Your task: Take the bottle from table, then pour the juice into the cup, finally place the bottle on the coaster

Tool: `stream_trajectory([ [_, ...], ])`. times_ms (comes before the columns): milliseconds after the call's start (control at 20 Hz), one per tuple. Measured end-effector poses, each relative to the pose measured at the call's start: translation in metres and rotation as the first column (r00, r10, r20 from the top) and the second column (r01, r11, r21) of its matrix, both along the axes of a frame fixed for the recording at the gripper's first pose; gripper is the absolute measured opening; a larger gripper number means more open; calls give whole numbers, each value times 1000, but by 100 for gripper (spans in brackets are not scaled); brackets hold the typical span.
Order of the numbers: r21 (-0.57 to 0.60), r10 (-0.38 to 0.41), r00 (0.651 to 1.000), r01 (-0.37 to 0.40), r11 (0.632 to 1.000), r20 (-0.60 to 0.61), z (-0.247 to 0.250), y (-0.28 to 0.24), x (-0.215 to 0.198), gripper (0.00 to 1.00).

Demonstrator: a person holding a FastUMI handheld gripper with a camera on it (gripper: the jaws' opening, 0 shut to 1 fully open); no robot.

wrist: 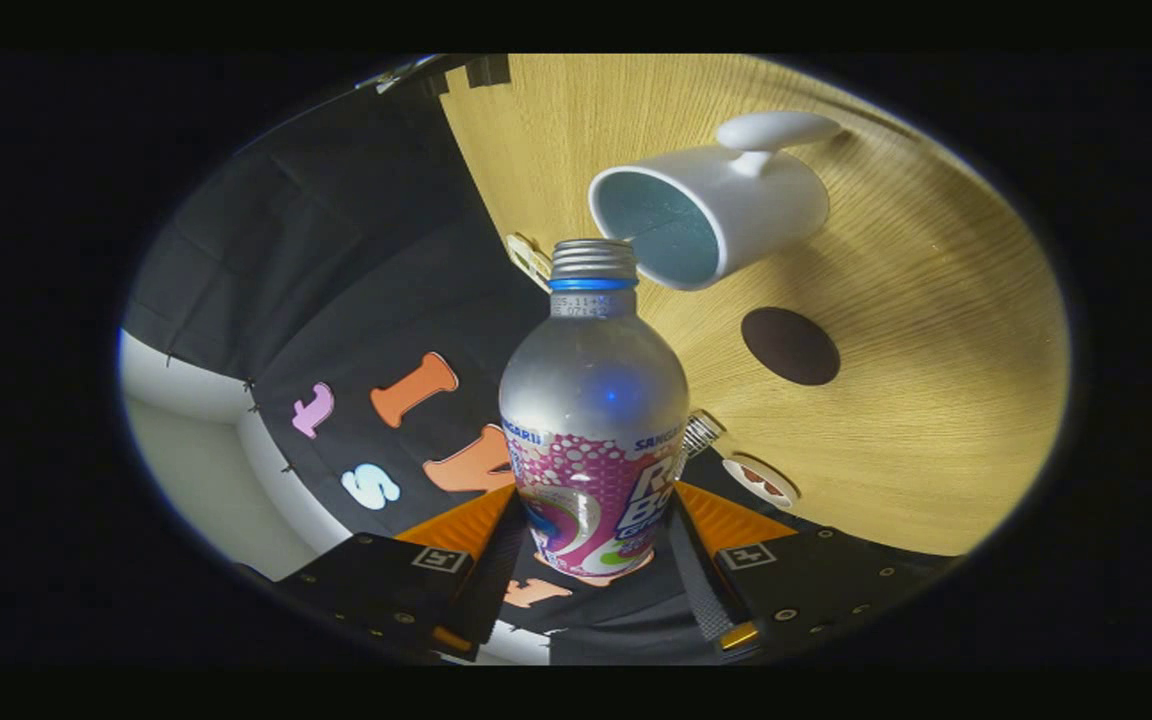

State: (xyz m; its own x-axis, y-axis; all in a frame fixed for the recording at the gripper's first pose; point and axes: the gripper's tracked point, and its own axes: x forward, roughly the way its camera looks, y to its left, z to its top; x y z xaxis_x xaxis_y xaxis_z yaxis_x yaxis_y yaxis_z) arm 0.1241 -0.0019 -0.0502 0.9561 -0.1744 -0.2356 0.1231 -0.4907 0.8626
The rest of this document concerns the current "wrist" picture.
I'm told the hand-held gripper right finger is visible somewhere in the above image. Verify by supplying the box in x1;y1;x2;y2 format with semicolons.
671;482;957;661

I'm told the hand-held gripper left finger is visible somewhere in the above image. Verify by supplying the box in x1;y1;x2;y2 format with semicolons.
276;483;529;663

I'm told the silver juice bottle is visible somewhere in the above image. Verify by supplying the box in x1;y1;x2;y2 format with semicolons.
498;238;690;581

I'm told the dark brown round coaster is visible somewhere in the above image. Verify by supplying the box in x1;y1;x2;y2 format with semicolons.
741;306;842;387

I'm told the white cup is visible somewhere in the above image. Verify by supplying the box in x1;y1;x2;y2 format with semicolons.
588;110;842;292

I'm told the white round plate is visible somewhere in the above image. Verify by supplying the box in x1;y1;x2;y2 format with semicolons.
721;455;800;509

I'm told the metal mesh utensil holder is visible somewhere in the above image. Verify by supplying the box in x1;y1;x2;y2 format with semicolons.
681;410;727;461

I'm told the wooden table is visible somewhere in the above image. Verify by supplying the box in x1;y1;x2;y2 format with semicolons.
439;55;1072;557

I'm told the black backdrop cloth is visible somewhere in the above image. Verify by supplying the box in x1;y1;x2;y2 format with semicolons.
121;55;807;666

